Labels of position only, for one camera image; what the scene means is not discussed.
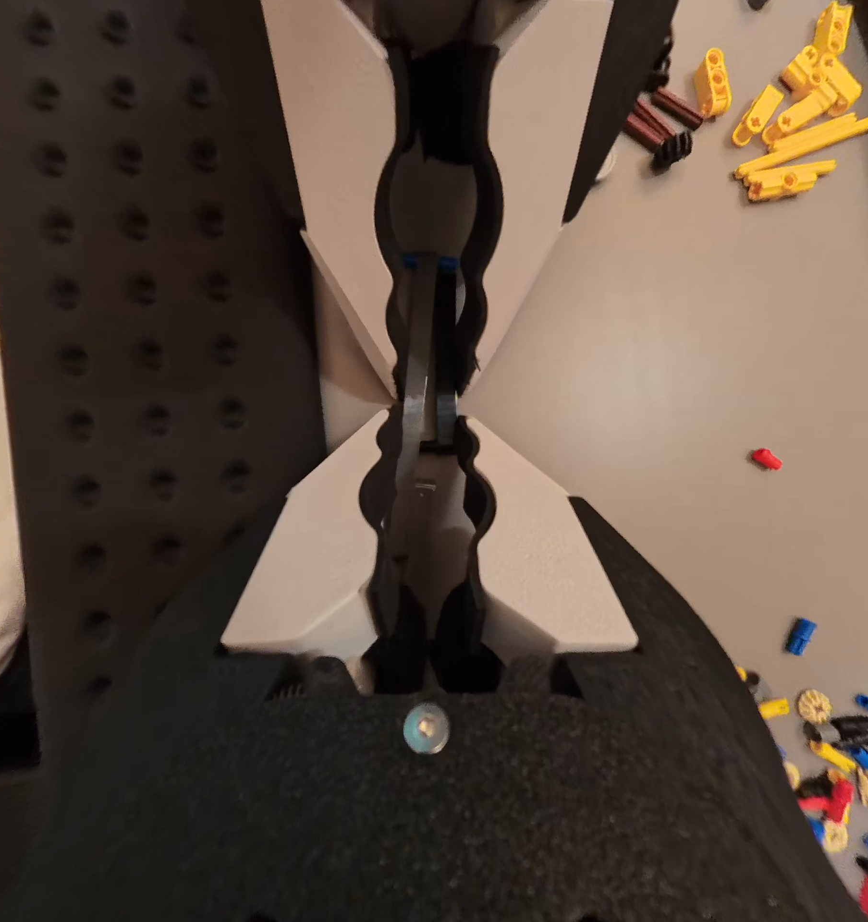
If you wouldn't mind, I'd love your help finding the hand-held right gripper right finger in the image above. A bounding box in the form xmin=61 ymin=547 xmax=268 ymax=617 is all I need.
xmin=432 ymin=415 xmax=640 ymax=696

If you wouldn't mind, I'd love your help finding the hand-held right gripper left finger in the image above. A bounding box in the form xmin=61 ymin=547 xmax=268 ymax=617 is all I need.
xmin=220 ymin=407 xmax=429 ymax=696

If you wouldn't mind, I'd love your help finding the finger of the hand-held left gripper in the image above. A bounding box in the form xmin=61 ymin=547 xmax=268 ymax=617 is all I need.
xmin=457 ymin=0 xmax=616 ymax=395
xmin=259 ymin=0 xmax=409 ymax=402

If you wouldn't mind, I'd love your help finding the long dark grey lego beam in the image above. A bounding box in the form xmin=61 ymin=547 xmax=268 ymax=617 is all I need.
xmin=387 ymin=252 xmax=443 ymax=570

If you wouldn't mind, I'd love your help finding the black lego beam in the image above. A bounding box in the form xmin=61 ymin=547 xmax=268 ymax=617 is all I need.
xmin=419 ymin=259 xmax=472 ymax=456

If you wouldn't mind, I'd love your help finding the pile of colourful lego pins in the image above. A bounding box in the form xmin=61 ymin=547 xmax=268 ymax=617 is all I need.
xmin=736 ymin=617 xmax=868 ymax=922

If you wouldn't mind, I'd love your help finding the pile of yellow lego pieces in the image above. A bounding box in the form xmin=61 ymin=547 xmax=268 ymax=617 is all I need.
xmin=693 ymin=0 xmax=868 ymax=204

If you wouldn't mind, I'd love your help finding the pile of black grey parts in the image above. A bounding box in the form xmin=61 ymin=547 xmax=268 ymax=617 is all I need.
xmin=623 ymin=39 xmax=707 ymax=171

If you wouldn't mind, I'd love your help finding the black perforated panel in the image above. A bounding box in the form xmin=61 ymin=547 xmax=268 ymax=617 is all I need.
xmin=0 ymin=0 xmax=328 ymax=772

